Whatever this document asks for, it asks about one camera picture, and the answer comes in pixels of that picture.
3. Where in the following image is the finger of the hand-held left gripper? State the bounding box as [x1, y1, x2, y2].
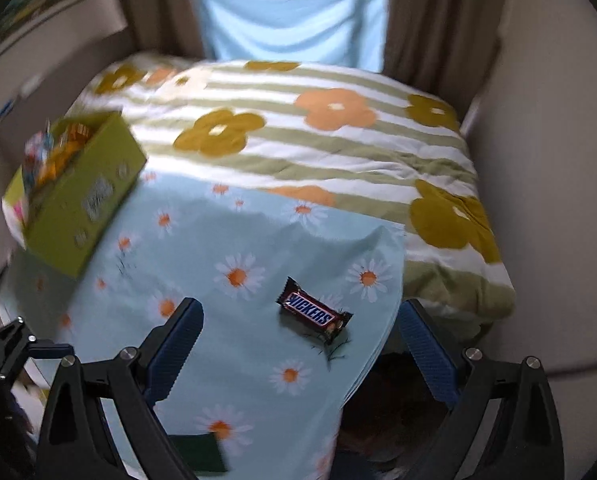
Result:
[0, 316, 75, 381]

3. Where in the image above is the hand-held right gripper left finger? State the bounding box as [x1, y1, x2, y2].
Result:
[36, 297, 205, 480]

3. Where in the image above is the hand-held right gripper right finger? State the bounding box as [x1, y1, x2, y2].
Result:
[397, 299, 565, 480]

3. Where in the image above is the brown chocolate bar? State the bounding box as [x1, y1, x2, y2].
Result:
[276, 276, 354, 345]

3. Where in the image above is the yellow-green cardboard box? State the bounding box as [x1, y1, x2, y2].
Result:
[2, 110, 148, 278]

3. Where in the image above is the orange and white bread packet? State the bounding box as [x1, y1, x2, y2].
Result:
[41, 122, 96, 186]

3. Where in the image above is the dark green flat object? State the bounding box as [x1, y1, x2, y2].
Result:
[168, 432, 229, 475]

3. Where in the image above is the blue daisy-print cloth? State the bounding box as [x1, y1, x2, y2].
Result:
[0, 167, 409, 480]

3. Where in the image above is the floral striped quilt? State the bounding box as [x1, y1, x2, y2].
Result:
[78, 55, 516, 341]

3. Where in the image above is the beige curtain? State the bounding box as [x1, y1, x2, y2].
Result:
[111, 0, 209, 61]
[381, 0, 509, 116]

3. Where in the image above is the light blue curtain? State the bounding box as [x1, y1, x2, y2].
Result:
[198, 0, 391, 73]

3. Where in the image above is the wall poster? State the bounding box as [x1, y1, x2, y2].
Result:
[0, 0, 95, 58]

